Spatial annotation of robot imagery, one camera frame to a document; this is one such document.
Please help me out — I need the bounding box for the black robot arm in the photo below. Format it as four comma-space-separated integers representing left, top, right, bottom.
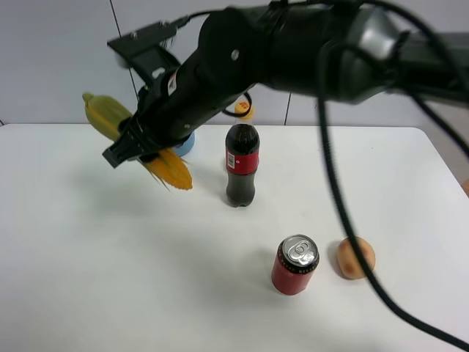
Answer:
103, 1, 468, 166

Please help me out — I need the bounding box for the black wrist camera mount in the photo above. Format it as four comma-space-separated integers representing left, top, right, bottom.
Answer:
107, 22, 180, 87

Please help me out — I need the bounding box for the thick black cable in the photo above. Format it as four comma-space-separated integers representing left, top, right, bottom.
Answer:
317, 0, 469, 349

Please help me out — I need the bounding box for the yellow corn cob with husk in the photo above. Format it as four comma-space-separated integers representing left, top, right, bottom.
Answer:
82, 92, 193, 191

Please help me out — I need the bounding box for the brown potato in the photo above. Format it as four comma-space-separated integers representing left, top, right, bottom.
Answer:
336, 238, 376, 280

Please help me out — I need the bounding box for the red soda can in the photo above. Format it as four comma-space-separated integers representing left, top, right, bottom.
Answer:
271, 234, 320, 296

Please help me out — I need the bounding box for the cola bottle yellow cap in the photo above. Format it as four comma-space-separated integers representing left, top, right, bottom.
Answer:
225, 100, 260, 208

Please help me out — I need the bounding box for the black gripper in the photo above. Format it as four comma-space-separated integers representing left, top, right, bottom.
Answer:
103, 7, 278, 168

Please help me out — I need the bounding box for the blue plastic bowl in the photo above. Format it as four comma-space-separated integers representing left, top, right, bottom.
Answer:
172, 132, 196, 157

